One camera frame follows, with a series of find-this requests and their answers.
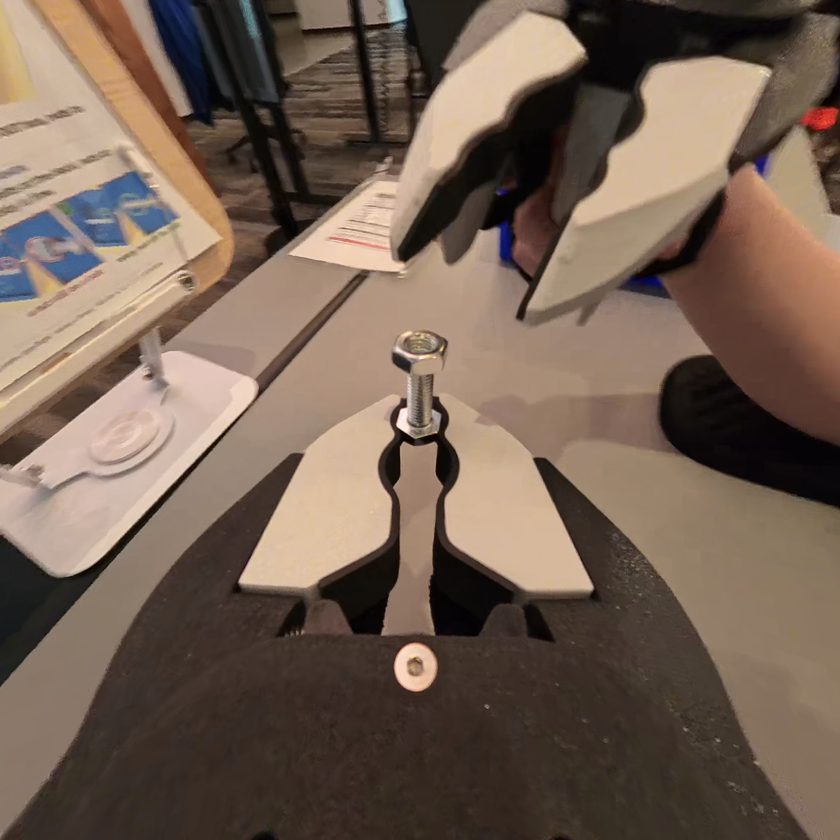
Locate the person's right forearm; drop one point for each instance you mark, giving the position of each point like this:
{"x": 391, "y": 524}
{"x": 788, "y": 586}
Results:
{"x": 754, "y": 295}

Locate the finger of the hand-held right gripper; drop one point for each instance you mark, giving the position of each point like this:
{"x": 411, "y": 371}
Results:
{"x": 669, "y": 177}
{"x": 485, "y": 118}

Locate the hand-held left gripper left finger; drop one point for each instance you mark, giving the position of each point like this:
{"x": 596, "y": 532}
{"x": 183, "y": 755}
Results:
{"x": 321, "y": 518}

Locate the wooden beam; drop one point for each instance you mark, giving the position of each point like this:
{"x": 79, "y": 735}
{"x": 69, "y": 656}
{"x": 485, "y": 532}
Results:
{"x": 144, "y": 72}

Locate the wooden document stand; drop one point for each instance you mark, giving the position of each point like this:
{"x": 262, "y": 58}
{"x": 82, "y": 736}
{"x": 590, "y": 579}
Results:
{"x": 210, "y": 249}

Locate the silver hex nut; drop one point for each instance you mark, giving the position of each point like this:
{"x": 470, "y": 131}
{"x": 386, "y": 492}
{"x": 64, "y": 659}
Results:
{"x": 410, "y": 361}

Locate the black elbow rest pad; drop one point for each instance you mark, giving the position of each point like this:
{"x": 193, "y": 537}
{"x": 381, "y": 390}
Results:
{"x": 741, "y": 439}

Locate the person's right hand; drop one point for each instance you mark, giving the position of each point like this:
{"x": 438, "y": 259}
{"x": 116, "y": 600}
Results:
{"x": 538, "y": 223}

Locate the white paper sheet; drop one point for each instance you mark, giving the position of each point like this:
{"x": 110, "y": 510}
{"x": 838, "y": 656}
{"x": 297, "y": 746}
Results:
{"x": 354, "y": 223}

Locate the silver hex bolt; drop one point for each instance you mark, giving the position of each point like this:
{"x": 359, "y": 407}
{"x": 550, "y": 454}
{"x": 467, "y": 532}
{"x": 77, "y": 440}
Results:
{"x": 420, "y": 394}

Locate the instruction board on stand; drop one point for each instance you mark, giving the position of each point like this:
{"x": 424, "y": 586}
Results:
{"x": 65, "y": 164}

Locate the blue plastic bin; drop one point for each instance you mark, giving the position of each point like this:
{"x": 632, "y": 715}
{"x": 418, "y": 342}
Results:
{"x": 504, "y": 236}

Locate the black metal rolling stand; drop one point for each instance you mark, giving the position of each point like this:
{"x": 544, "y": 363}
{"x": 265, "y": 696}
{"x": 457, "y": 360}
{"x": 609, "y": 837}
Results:
{"x": 262, "y": 98}

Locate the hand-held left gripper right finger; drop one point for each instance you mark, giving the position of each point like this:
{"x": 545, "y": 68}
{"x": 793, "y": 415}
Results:
{"x": 512, "y": 518}

